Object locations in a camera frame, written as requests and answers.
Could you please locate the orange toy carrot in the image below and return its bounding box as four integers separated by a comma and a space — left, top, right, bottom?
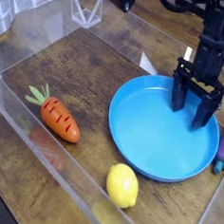
25, 84, 81, 143

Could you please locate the yellow toy lemon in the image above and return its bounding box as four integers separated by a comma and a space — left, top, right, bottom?
106, 163, 139, 209

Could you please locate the clear acrylic enclosure wall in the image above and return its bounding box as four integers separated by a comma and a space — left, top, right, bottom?
0, 0, 224, 224

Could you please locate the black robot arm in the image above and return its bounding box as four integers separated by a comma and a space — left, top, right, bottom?
159, 0, 224, 128

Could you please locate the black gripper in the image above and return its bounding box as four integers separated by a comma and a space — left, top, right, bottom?
172, 35, 224, 128

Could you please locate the black cable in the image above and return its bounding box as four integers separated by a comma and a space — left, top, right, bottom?
151, 0, 224, 66

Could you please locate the blue round tray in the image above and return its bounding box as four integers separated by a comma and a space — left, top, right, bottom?
108, 75, 219, 182

